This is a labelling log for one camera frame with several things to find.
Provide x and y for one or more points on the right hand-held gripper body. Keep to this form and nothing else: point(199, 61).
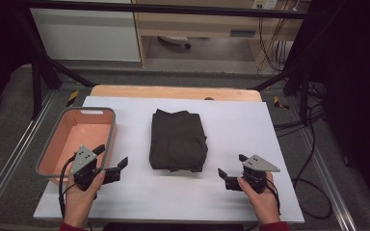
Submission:
point(257, 164)

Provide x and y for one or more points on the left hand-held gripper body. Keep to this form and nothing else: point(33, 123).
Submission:
point(83, 159)

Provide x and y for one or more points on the pink basket with grey rim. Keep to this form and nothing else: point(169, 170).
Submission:
point(77, 134)

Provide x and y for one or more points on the dark clothing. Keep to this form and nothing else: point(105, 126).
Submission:
point(178, 141)

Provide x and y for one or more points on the person's right hand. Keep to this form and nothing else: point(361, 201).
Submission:
point(265, 205)

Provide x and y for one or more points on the person's left hand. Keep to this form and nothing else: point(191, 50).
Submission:
point(77, 205)

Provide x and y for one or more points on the white board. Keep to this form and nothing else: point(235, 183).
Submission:
point(231, 128)

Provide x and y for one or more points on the yellow and black tape piece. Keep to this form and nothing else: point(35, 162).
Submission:
point(279, 103)
point(73, 97)

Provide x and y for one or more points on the wooden table edge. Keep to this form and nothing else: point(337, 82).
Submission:
point(160, 91)

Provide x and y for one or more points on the white cabinet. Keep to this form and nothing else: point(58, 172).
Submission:
point(86, 35)

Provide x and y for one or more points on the white chair base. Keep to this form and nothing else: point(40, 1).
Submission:
point(176, 40)

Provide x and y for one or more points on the light wooden desk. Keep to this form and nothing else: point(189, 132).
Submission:
point(192, 24)

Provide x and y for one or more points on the white power outlet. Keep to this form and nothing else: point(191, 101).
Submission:
point(265, 4)

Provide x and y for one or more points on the aluminium floor rail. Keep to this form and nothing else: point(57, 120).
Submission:
point(16, 154)
point(330, 179)

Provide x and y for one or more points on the black metal frame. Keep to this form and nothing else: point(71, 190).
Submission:
point(173, 9)

